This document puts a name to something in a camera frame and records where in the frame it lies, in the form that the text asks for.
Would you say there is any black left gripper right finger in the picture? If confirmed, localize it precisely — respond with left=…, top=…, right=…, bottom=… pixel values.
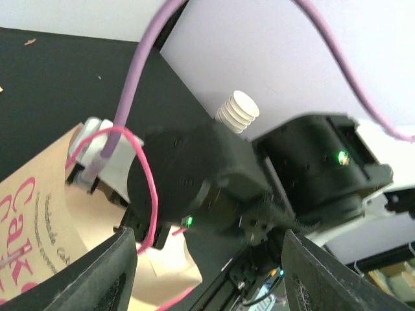
left=281, top=230, right=411, bottom=311

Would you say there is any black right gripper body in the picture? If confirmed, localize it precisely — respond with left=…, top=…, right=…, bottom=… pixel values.
left=119, top=209, right=171, bottom=249

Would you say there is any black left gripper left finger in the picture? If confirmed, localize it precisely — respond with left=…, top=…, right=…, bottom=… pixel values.
left=1, top=228, right=137, bottom=310

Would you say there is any cream cakes paper bag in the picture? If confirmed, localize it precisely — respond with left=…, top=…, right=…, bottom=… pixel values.
left=1, top=126, right=202, bottom=310

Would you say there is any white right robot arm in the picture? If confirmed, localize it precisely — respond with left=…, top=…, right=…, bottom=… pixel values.
left=121, top=114, right=414, bottom=249

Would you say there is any stack of paper cups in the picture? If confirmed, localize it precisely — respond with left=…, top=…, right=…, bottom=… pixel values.
left=215, top=90, right=260, bottom=134

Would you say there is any small brown debris scrap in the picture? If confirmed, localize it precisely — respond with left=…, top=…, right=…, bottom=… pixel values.
left=24, top=38, right=36, bottom=46

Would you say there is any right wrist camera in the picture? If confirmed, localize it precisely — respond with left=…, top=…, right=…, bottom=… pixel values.
left=66, top=116, right=145, bottom=202

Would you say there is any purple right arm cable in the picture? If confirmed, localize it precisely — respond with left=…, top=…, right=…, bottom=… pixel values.
left=100, top=0, right=415, bottom=159

